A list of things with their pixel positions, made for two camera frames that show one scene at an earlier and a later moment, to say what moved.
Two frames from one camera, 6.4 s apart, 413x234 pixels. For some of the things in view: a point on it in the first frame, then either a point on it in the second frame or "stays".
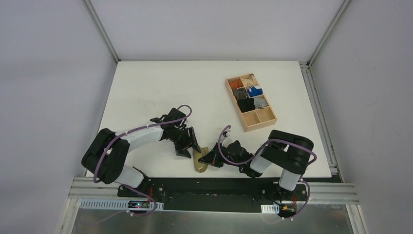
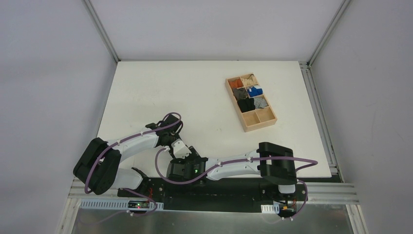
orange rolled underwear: (236, 83) stays
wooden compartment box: (250, 101) stays
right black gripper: (219, 155) -> (178, 170)
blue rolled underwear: (253, 91) stays
